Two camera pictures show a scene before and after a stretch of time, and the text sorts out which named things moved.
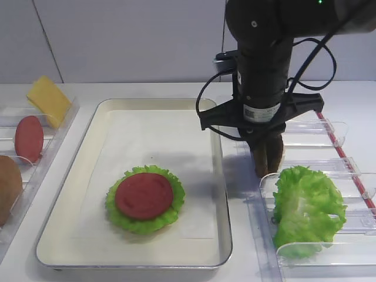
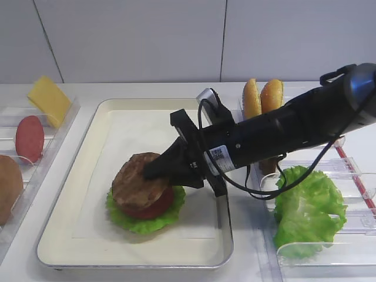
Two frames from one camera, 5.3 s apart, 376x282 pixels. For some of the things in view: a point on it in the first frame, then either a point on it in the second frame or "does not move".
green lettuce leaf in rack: [308, 211] does not move
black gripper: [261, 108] to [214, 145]
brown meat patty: [261, 161] to [131, 187]
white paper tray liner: [170, 138] does not move
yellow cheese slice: [44, 94] does not move
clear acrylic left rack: [32, 174] does not move
